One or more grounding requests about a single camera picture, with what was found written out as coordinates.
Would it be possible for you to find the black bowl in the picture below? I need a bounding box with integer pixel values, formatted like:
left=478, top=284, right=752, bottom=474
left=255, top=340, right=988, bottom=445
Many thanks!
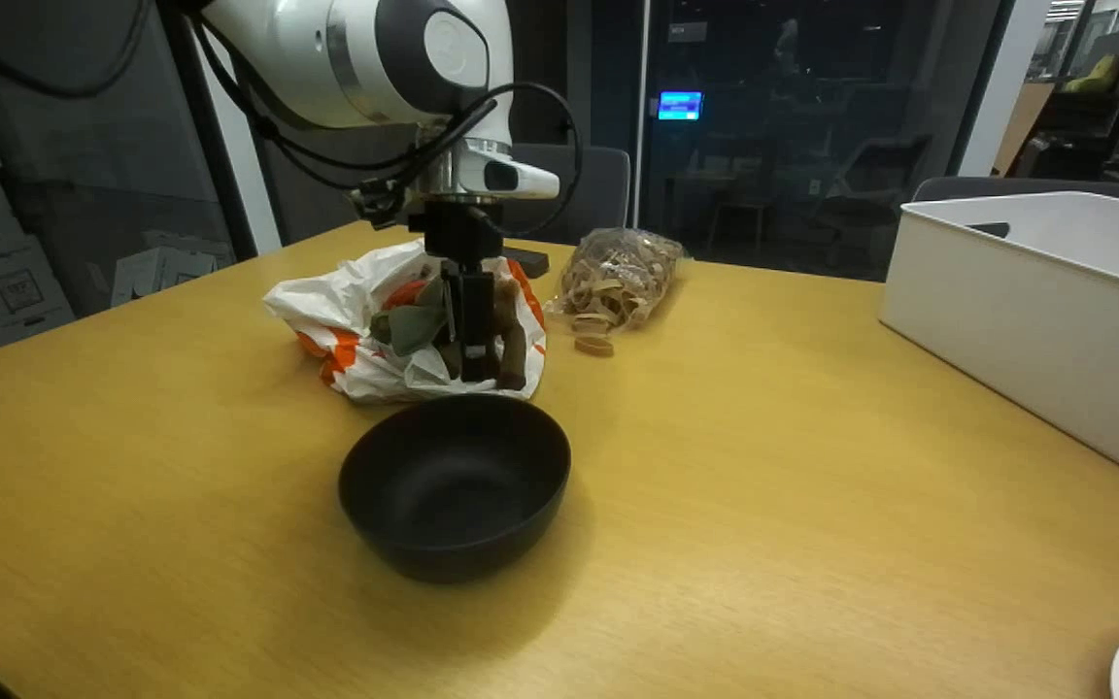
left=335, top=393, right=575, bottom=582

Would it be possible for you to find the clear bag of tan rings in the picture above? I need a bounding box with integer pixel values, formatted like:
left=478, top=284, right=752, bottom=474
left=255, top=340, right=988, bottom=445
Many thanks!
left=554, top=225, right=693, bottom=363

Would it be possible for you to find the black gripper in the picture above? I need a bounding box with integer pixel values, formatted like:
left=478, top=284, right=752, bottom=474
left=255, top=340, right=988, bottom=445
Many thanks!
left=405, top=196, right=531, bottom=393

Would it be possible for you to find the white rectangular box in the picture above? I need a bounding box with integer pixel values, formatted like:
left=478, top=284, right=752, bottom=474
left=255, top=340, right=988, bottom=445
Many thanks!
left=876, top=188, right=1119, bottom=502

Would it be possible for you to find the white orange plastic bag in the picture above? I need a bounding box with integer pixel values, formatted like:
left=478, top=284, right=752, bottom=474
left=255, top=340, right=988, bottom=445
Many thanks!
left=261, top=235, right=551, bottom=406

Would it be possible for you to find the blue lit monitor screen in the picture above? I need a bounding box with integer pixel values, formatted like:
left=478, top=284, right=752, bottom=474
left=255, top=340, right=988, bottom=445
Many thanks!
left=651, top=89, right=708, bottom=130

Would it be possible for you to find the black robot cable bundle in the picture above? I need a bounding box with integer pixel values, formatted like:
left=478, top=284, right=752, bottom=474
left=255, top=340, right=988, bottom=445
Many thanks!
left=184, top=0, right=589, bottom=231

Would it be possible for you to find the white frame post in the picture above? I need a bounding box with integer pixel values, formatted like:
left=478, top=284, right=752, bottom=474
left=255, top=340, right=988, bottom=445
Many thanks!
left=186, top=23, right=286, bottom=261

